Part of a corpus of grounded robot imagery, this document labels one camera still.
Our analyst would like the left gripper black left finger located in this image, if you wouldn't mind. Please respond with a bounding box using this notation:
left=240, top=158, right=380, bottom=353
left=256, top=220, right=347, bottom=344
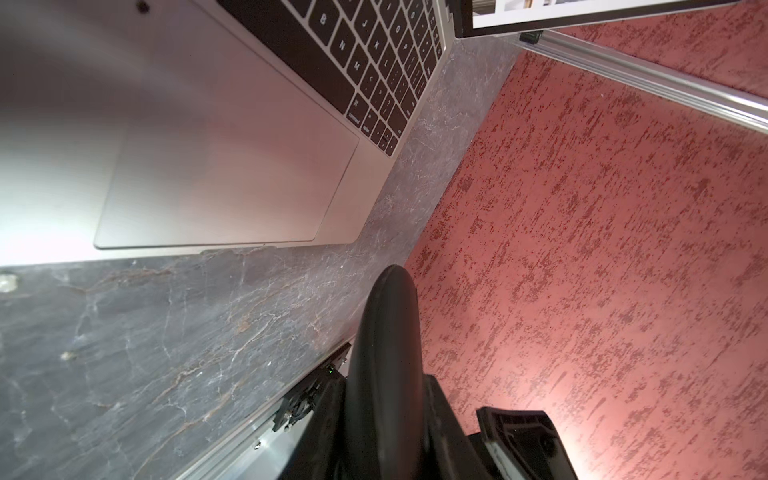
left=278, top=376, right=346, bottom=480

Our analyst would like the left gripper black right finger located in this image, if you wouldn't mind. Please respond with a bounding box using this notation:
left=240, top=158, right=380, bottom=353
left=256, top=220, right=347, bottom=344
left=476, top=407, right=578, bottom=480

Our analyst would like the black wireless mouse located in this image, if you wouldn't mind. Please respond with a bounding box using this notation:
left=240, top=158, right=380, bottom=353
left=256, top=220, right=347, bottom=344
left=343, top=265, right=424, bottom=479

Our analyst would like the silver open laptop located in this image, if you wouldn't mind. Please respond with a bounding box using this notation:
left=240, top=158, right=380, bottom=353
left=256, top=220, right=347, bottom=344
left=0, top=0, right=739, bottom=268

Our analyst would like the aluminium front rail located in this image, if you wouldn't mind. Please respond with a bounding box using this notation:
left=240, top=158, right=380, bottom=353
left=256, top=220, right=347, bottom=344
left=173, top=338, right=355, bottom=480

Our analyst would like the right aluminium corner post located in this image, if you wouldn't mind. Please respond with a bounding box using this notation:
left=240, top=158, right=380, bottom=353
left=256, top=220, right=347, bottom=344
left=507, top=31, right=767, bottom=134

